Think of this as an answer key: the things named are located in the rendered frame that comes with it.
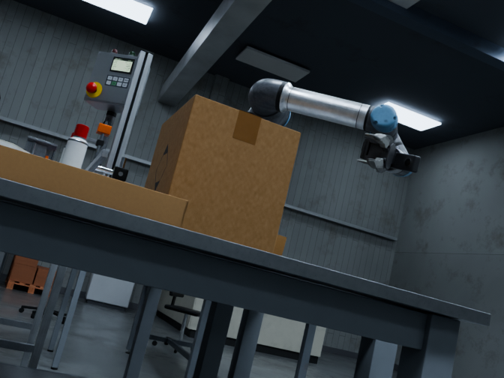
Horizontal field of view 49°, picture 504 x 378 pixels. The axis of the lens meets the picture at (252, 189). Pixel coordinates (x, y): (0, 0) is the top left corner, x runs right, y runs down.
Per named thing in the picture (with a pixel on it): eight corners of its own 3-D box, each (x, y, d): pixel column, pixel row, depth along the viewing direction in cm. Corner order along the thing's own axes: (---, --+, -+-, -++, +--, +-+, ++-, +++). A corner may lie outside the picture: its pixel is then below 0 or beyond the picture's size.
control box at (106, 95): (95, 109, 202) (109, 62, 205) (136, 116, 198) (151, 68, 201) (82, 98, 192) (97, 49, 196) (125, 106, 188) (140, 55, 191)
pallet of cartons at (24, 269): (53, 292, 942) (64, 255, 954) (53, 298, 839) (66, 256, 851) (5, 282, 918) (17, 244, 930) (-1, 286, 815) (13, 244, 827)
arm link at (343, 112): (247, 63, 171) (403, 100, 156) (256, 79, 182) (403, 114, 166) (235, 97, 170) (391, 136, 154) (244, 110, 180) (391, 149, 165)
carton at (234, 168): (132, 229, 130) (162, 123, 135) (224, 254, 138) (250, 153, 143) (158, 226, 102) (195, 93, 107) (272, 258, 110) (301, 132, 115)
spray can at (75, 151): (48, 199, 140) (72, 124, 144) (69, 205, 142) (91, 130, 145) (49, 198, 135) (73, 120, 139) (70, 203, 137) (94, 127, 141)
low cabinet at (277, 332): (257, 337, 1061) (268, 286, 1079) (319, 365, 816) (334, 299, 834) (151, 313, 995) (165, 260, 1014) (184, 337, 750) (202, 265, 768)
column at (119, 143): (84, 234, 184) (139, 52, 196) (97, 238, 186) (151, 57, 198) (85, 234, 180) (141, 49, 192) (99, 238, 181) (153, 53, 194)
